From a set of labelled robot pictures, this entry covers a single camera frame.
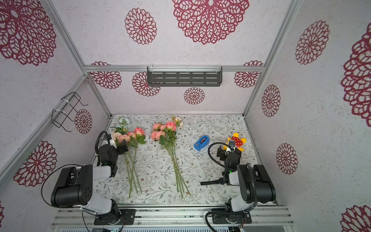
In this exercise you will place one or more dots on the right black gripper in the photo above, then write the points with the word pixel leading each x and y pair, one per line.
pixel 232 151

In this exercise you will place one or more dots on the dark grey wall shelf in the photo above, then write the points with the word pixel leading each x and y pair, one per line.
pixel 184 77

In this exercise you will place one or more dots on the blue tape dispenser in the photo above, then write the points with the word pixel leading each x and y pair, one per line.
pixel 202 143

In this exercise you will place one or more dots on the pink rose bouquet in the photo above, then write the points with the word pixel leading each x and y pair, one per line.
pixel 127 142
pixel 166 135

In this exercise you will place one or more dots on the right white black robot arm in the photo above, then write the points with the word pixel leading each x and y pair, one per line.
pixel 253 181

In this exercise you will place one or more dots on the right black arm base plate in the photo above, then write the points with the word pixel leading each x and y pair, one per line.
pixel 221 216

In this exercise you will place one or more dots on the black wire wall rack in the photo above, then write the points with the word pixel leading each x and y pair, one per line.
pixel 62 113

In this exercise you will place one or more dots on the floral patterned table mat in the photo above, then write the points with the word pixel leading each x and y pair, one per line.
pixel 156 171

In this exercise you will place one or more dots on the yellow plush toy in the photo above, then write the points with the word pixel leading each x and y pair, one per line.
pixel 235 142

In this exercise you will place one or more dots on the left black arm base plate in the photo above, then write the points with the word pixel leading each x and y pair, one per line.
pixel 127 216

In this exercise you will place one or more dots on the black wristwatch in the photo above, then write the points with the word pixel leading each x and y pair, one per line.
pixel 213 182

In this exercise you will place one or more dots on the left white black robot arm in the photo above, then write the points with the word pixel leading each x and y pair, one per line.
pixel 74 186

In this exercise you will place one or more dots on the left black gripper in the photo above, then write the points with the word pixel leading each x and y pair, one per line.
pixel 121 148

